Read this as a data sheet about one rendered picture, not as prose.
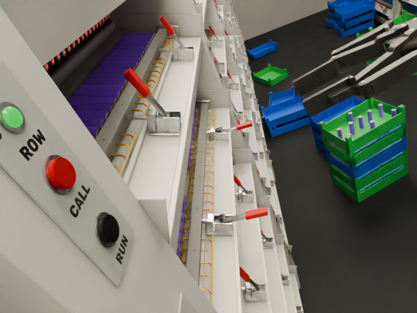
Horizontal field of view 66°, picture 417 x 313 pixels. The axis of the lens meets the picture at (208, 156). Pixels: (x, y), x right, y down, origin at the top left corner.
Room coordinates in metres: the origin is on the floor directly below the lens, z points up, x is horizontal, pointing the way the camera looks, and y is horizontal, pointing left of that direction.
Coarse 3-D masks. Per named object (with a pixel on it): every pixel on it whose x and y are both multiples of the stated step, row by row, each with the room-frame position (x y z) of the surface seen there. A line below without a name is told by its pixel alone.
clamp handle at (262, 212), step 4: (260, 208) 0.36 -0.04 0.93; (264, 208) 0.35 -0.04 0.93; (244, 212) 0.36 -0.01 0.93; (248, 212) 0.36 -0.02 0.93; (252, 212) 0.35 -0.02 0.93; (256, 212) 0.35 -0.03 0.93; (260, 212) 0.35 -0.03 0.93; (264, 212) 0.34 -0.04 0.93; (224, 216) 0.36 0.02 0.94; (232, 216) 0.37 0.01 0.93; (236, 216) 0.36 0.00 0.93; (240, 216) 0.36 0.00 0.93; (244, 216) 0.36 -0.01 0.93; (248, 216) 0.35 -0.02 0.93; (252, 216) 0.35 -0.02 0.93; (256, 216) 0.35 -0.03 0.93; (260, 216) 0.35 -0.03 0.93; (224, 220) 0.37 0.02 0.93; (228, 220) 0.36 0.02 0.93; (232, 220) 0.36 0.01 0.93; (236, 220) 0.36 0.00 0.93
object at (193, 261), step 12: (204, 108) 0.74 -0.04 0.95; (204, 120) 0.68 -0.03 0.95; (204, 132) 0.62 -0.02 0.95; (204, 144) 0.58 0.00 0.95; (204, 156) 0.54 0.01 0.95; (204, 168) 0.50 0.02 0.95; (192, 204) 0.41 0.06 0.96; (192, 216) 0.38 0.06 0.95; (192, 228) 0.36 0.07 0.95; (192, 240) 0.34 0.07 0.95; (192, 252) 0.32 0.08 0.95; (192, 264) 0.30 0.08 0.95; (192, 276) 0.28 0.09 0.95
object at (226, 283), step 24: (216, 96) 0.78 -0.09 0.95; (216, 120) 0.71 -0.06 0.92; (216, 144) 0.61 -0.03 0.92; (192, 168) 0.54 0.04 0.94; (216, 168) 0.52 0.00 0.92; (216, 192) 0.46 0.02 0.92; (216, 240) 0.35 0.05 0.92; (216, 264) 0.31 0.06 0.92; (216, 288) 0.27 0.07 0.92; (240, 288) 0.27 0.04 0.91; (240, 312) 0.23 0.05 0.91
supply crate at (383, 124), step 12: (360, 108) 1.26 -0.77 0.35; (372, 108) 1.25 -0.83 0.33; (384, 108) 1.19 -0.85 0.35; (396, 108) 1.12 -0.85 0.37; (336, 120) 1.25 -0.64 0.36; (348, 120) 1.25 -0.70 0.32; (384, 120) 1.13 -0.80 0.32; (396, 120) 1.07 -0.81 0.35; (324, 132) 1.21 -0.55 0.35; (336, 132) 1.21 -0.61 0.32; (348, 132) 1.17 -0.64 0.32; (360, 132) 1.13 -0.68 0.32; (372, 132) 1.05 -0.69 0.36; (384, 132) 1.06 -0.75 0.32; (336, 144) 1.13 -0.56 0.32; (348, 144) 1.04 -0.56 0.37; (360, 144) 1.05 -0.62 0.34
